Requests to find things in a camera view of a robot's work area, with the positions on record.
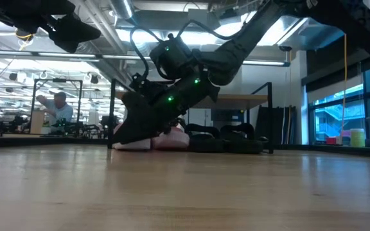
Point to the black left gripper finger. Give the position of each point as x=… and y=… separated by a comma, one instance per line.
x=72, y=32
x=56, y=8

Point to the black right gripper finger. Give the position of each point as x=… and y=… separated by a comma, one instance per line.
x=140, y=122

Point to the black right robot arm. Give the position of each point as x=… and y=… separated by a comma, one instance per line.
x=236, y=54

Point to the black ceiling sensor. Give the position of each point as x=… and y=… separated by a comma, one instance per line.
x=24, y=35

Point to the person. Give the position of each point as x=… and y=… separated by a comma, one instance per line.
x=61, y=112

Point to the grey ceiling box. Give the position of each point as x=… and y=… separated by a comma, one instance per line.
x=202, y=17

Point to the black flat panels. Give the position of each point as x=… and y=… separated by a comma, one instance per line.
x=276, y=125

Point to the light wooden box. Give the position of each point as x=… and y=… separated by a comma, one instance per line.
x=37, y=122

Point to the red small container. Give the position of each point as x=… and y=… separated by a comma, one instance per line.
x=331, y=141

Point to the pink small container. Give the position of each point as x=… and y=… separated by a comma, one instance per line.
x=346, y=133

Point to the yellow-green roll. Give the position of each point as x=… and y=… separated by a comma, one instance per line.
x=357, y=138

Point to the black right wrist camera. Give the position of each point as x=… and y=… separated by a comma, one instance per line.
x=172, y=57

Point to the black metal cage frame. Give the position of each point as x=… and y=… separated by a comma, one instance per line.
x=58, y=80

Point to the wooden shelf with black frame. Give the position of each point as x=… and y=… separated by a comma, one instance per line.
x=236, y=101

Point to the silver round ceiling duct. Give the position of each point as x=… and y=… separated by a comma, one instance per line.
x=122, y=9

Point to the black ceiling dome camera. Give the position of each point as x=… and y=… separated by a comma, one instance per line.
x=285, y=48

